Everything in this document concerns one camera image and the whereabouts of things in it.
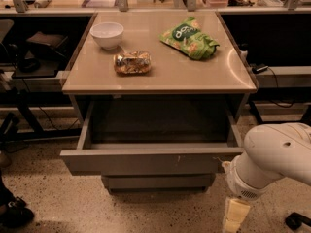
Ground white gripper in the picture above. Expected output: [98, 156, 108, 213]
[222, 155, 269, 233]

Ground grey top drawer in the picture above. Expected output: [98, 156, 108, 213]
[60, 100, 242, 177]

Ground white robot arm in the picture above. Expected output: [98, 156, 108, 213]
[222, 123, 311, 233]

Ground grey cabinet with beige top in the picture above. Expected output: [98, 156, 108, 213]
[62, 11, 258, 192]

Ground black chair caster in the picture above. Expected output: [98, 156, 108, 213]
[285, 212, 311, 230]

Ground black power adapter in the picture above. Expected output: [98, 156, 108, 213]
[251, 64, 268, 74]

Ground green chip bag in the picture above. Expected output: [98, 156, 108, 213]
[159, 17, 219, 60]

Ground shiny foil snack pack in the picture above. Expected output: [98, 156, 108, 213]
[114, 51, 151, 75]

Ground white bowl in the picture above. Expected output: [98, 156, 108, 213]
[90, 22, 124, 50]

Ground black shoe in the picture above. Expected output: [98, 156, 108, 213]
[0, 197, 34, 228]

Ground black headphones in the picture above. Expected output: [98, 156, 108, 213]
[17, 51, 40, 73]

